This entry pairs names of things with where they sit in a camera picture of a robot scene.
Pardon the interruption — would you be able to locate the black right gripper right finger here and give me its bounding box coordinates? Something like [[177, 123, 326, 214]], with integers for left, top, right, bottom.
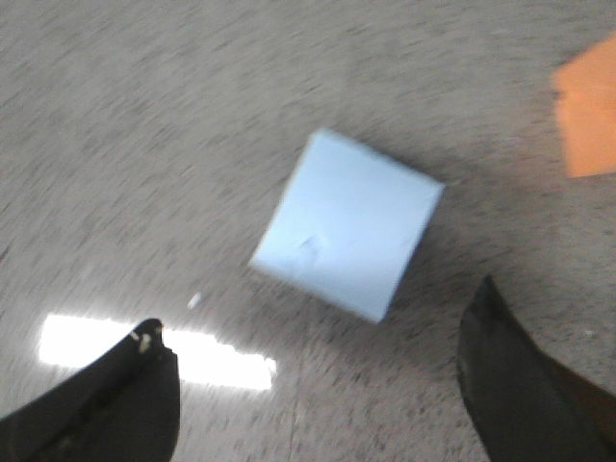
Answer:
[[457, 276, 615, 461]]

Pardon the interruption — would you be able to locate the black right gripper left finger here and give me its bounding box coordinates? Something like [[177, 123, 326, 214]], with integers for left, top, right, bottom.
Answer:
[[1, 319, 181, 461]]

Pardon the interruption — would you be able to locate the light blue textured foam cube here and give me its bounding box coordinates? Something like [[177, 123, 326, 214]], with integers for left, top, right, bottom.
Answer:
[[250, 129, 445, 323]]

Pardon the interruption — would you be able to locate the dented orange foam cube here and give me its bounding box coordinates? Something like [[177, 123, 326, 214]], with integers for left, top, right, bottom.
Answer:
[[552, 35, 615, 178]]

